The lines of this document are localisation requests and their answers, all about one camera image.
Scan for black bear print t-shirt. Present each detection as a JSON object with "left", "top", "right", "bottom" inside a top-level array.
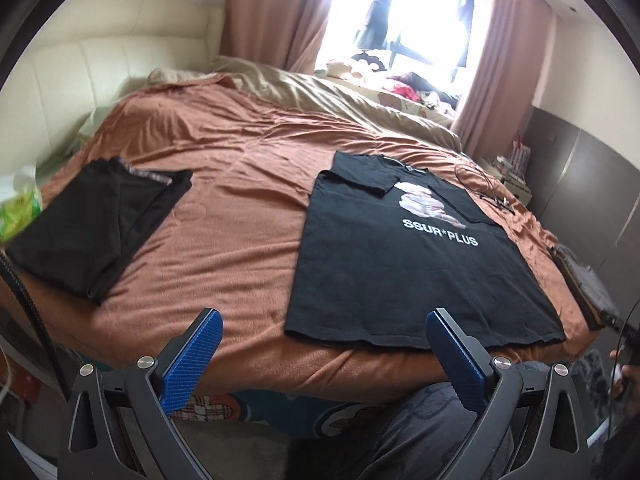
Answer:
[{"left": 284, "top": 153, "right": 565, "bottom": 349}]

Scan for clothes pile on windowsill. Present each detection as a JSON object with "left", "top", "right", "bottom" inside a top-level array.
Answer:
[{"left": 321, "top": 51, "right": 459, "bottom": 114}]

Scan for person's right hand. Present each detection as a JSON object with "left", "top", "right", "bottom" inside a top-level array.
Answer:
[{"left": 610, "top": 350, "right": 639, "bottom": 408}]

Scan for brown bed blanket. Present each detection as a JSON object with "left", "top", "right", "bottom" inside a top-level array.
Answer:
[{"left": 6, "top": 76, "right": 593, "bottom": 403}]

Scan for white bedside table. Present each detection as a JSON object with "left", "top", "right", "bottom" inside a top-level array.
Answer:
[{"left": 478, "top": 157, "right": 533, "bottom": 207}]

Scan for folded black garment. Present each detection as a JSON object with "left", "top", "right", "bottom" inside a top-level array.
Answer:
[{"left": 6, "top": 157, "right": 193, "bottom": 304}]

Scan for green tissue pack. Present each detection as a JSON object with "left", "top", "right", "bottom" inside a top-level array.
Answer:
[{"left": 0, "top": 164, "right": 42, "bottom": 244}]

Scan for pink right curtain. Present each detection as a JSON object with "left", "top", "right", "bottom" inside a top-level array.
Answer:
[{"left": 452, "top": 0, "right": 554, "bottom": 159}]

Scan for pink curtain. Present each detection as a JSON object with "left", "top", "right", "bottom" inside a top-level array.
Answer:
[
  {"left": 220, "top": 0, "right": 331, "bottom": 74},
  {"left": 452, "top": 0, "right": 554, "bottom": 159}
]

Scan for beige duvet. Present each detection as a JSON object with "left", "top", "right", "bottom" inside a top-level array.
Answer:
[{"left": 146, "top": 55, "right": 462, "bottom": 153}]

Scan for cream padded headboard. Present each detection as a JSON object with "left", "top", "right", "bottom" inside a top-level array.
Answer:
[{"left": 1, "top": 0, "right": 224, "bottom": 174}]

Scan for hanging dark garment left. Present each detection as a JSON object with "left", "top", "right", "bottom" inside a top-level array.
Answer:
[{"left": 357, "top": 0, "right": 392, "bottom": 51}]

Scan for hanging dark garment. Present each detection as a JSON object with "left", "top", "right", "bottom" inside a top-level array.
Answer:
[
  {"left": 357, "top": 0, "right": 392, "bottom": 51},
  {"left": 442, "top": 0, "right": 475, "bottom": 68}
]

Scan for hanging dark garment right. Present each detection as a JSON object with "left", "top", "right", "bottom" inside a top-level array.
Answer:
[{"left": 442, "top": 0, "right": 475, "bottom": 68}]

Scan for pink left curtain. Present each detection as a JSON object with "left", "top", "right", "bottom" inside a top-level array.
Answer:
[{"left": 220, "top": 0, "right": 331, "bottom": 74}]

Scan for black cable on bed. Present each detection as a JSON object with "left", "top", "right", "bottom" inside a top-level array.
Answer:
[{"left": 453, "top": 161, "right": 516, "bottom": 212}]

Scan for black braided cable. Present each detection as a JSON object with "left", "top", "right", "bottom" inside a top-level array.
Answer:
[{"left": 0, "top": 249, "right": 72, "bottom": 401}]

